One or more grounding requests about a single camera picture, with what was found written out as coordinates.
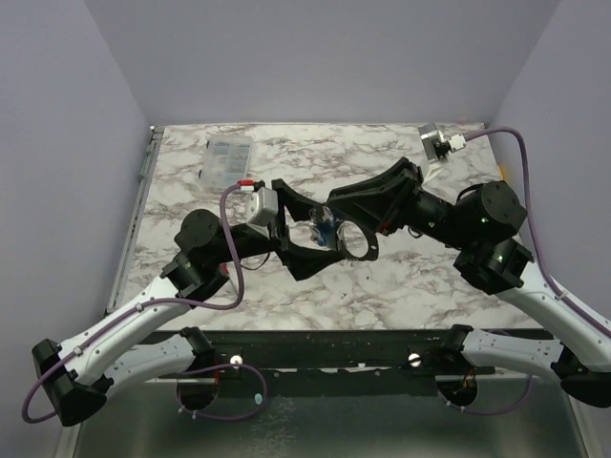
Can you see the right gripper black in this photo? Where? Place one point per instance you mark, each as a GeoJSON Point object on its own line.
{"type": "Point", "coordinates": [409, 192]}

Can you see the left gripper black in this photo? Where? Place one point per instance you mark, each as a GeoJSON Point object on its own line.
{"type": "Point", "coordinates": [302, 260]}

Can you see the blue tag key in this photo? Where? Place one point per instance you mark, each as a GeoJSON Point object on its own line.
{"type": "Point", "coordinates": [324, 232]}

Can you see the metal key ring plate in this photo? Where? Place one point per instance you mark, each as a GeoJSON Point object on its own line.
{"type": "Point", "coordinates": [353, 241]}

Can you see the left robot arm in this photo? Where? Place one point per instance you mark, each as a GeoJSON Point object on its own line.
{"type": "Point", "coordinates": [78, 376]}

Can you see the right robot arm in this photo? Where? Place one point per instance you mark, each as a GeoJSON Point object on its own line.
{"type": "Point", "coordinates": [482, 228]}

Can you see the clear plastic organizer box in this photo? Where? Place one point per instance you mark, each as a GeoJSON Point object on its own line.
{"type": "Point", "coordinates": [224, 161]}

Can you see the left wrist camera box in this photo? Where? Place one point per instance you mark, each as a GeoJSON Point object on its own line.
{"type": "Point", "coordinates": [263, 204]}

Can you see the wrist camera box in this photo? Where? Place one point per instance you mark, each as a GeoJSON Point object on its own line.
{"type": "Point", "coordinates": [263, 204]}
{"type": "Point", "coordinates": [437, 145]}

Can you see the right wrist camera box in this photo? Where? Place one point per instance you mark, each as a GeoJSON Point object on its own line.
{"type": "Point", "coordinates": [437, 145]}

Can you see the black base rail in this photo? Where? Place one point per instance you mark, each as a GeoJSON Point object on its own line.
{"type": "Point", "coordinates": [295, 363]}

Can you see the aluminium side rail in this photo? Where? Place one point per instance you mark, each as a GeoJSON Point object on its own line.
{"type": "Point", "coordinates": [144, 182]}

